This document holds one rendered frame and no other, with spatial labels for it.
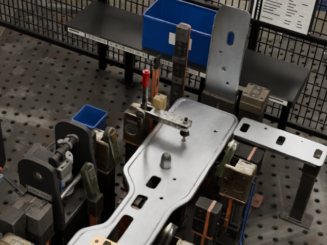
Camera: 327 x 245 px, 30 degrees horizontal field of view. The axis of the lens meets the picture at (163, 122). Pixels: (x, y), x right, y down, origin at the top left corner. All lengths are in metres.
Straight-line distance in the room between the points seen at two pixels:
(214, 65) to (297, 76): 0.33
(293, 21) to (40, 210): 1.10
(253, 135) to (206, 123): 0.15
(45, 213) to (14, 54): 1.32
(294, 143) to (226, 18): 0.44
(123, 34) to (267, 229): 0.87
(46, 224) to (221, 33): 0.81
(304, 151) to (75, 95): 1.02
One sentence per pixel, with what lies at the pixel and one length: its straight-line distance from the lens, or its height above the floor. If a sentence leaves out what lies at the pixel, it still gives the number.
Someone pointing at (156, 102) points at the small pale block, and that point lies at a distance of 1.93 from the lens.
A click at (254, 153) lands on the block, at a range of 1.91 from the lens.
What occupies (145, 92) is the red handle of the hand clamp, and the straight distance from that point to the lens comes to 1.83.
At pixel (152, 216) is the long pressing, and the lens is 1.66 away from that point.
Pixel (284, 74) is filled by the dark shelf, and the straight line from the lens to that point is 2.18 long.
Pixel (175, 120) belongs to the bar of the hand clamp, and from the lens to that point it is 1.84.
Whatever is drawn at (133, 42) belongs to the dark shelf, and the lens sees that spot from 2.24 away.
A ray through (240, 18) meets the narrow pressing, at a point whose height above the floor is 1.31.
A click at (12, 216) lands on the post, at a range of 1.55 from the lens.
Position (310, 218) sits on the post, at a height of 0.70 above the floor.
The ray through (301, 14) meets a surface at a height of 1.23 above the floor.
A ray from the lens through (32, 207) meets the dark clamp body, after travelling 1.58.
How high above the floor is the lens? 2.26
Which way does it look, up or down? 41 degrees down
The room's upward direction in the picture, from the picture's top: 5 degrees clockwise
